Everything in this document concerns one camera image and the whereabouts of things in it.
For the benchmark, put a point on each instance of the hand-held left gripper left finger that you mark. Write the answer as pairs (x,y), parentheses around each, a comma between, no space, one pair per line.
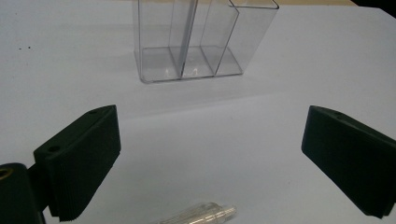
(84,161)

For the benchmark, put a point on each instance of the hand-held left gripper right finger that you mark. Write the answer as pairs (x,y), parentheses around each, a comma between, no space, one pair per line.
(348,161)

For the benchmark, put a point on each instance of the clear plastic compartment organizer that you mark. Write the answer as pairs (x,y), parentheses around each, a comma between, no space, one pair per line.
(158,62)

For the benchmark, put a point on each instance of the clear silver pen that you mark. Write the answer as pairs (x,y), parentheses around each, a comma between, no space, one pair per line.
(202,214)

